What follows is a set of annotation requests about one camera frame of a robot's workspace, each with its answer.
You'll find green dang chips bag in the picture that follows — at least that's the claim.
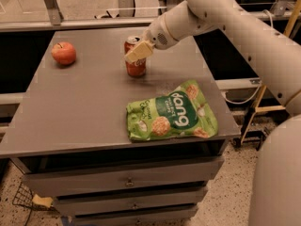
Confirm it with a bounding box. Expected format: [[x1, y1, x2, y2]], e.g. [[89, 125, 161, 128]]
[[126, 80, 218, 141]]

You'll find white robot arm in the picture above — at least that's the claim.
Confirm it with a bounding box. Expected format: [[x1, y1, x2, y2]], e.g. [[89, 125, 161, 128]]
[[125, 0, 301, 226]]

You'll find white cable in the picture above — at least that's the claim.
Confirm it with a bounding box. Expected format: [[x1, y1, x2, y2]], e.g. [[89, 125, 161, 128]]
[[223, 9, 276, 105]]

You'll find metal railing frame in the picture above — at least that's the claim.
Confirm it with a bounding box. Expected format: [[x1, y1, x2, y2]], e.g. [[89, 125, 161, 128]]
[[0, 0, 301, 33]]

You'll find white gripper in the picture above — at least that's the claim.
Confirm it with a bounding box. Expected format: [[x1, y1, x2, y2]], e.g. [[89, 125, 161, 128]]
[[124, 14, 179, 63]]

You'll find red coke can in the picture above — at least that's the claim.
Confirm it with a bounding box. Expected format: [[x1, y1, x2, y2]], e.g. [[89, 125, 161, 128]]
[[124, 36, 146, 77]]

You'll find grey drawer cabinet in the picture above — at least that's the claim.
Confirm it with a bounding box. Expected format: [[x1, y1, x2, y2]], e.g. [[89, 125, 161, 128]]
[[0, 28, 239, 226]]

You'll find black wire basket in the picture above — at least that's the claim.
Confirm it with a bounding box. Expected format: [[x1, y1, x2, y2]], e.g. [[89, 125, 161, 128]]
[[12, 183, 49, 226]]

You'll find red apple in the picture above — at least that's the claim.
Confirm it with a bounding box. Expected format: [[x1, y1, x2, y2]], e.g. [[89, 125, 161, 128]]
[[51, 41, 76, 65]]

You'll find yellow foam block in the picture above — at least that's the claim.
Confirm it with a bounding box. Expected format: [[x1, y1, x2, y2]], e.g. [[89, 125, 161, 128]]
[[32, 194, 53, 208]]

